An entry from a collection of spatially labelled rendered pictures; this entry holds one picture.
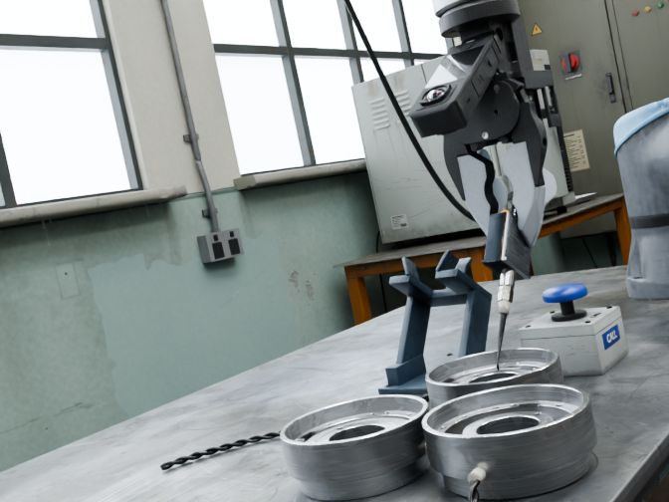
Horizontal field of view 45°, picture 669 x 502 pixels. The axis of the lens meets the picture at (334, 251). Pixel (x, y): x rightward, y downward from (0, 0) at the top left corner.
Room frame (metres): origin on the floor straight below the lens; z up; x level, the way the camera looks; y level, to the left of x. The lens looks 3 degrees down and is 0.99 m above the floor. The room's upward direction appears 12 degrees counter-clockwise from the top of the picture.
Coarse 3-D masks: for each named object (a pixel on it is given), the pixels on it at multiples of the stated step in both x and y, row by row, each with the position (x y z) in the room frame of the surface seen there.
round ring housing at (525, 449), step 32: (544, 384) 0.54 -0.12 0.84; (448, 416) 0.54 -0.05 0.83; (512, 416) 0.52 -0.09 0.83; (544, 416) 0.51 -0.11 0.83; (576, 416) 0.46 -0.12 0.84; (448, 448) 0.47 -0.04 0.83; (480, 448) 0.46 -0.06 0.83; (512, 448) 0.45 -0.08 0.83; (544, 448) 0.45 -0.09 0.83; (576, 448) 0.46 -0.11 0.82; (448, 480) 0.49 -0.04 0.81; (512, 480) 0.46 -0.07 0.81; (544, 480) 0.46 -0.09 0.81
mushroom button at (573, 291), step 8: (552, 288) 0.73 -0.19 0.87; (560, 288) 0.72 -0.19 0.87; (568, 288) 0.72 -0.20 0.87; (576, 288) 0.71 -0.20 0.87; (584, 288) 0.72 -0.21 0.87; (544, 296) 0.73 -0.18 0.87; (552, 296) 0.72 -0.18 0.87; (560, 296) 0.71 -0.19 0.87; (568, 296) 0.71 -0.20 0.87; (576, 296) 0.71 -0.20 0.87; (584, 296) 0.72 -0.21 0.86; (560, 304) 0.73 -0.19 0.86; (568, 304) 0.72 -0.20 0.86; (568, 312) 0.72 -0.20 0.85
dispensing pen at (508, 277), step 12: (492, 216) 0.71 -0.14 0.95; (504, 216) 0.70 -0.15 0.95; (492, 228) 0.70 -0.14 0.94; (504, 228) 0.69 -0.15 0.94; (492, 240) 0.70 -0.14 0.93; (492, 252) 0.69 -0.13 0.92; (492, 264) 0.69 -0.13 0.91; (504, 264) 0.69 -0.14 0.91; (504, 276) 0.69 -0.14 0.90; (516, 276) 0.70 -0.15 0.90; (504, 288) 0.68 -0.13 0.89; (504, 300) 0.68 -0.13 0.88; (504, 312) 0.67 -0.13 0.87; (504, 324) 0.67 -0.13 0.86
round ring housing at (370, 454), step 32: (320, 416) 0.60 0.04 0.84; (352, 416) 0.60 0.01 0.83; (384, 416) 0.59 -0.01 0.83; (416, 416) 0.52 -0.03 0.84; (288, 448) 0.53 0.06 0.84; (320, 448) 0.51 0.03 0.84; (352, 448) 0.50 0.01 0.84; (384, 448) 0.50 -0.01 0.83; (416, 448) 0.52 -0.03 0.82; (320, 480) 0.51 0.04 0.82; (352, 480) 0.50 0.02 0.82; (384, 480) 0.51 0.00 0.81
